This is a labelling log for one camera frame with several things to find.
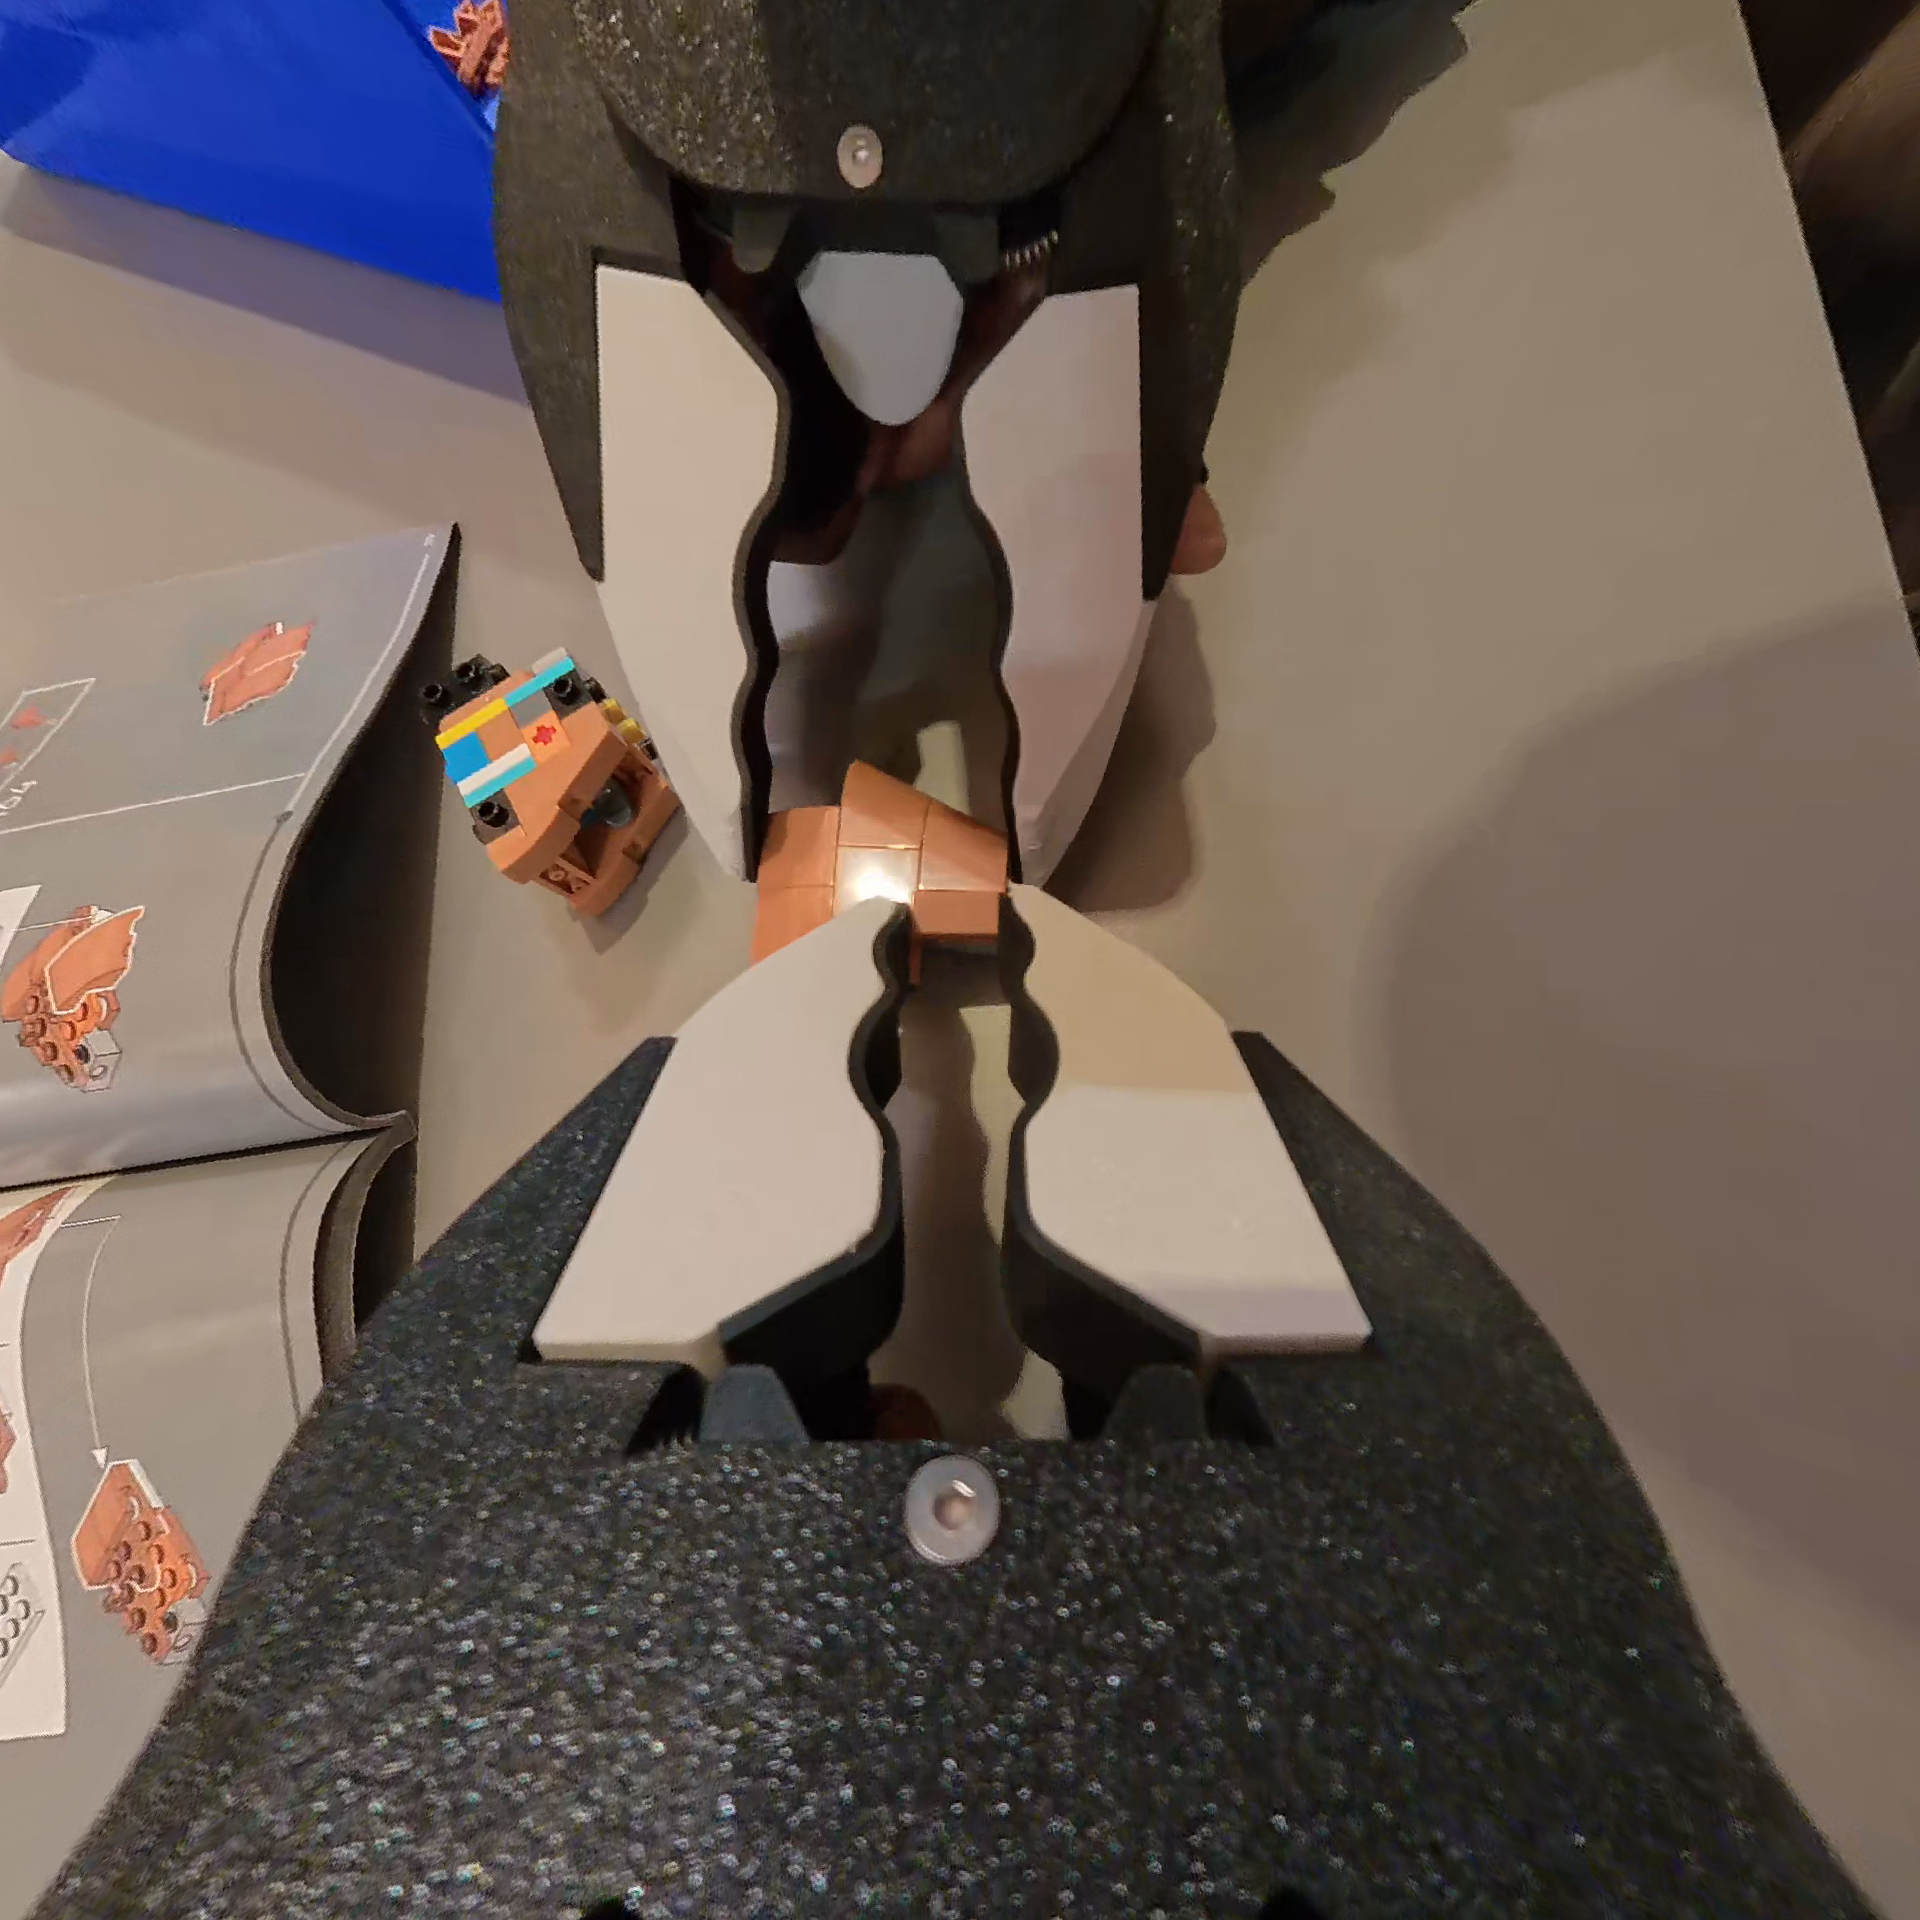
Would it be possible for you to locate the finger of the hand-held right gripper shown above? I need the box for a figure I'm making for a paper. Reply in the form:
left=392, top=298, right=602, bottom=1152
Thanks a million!
left=595, top=264, right=794, bottom=882
left=959, top=281, right=1168, bottom=886

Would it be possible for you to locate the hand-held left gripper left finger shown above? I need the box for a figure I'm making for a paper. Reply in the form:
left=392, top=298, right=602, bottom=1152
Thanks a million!
left=532, top=900, right=915, bottom=1443

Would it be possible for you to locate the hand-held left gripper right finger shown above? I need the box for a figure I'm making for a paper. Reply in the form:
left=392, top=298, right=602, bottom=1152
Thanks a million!
left=1000, top=884, right=1374, bottom=1441

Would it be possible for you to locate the colourful striped brick model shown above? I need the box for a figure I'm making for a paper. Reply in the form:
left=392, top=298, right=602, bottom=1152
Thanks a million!
left=433, top=646, right=686, bottom=917

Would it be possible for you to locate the brown grey brick assembly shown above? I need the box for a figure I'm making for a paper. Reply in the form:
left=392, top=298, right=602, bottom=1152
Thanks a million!
left=750, top=756, right=1011, bottom=965

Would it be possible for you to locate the blue plastic bin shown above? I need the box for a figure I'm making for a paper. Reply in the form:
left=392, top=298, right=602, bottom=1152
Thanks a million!
left=0, top=0, right=514, bottom=302

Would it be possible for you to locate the grey instruction booklet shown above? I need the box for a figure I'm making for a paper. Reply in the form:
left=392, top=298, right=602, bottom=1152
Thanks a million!
left=0, top=525, right=462, bottom=1742

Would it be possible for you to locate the person's brown hoodie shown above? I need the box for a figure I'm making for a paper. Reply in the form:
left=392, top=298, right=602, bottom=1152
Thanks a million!
left=1740, top=0, right=1920, bottom=618

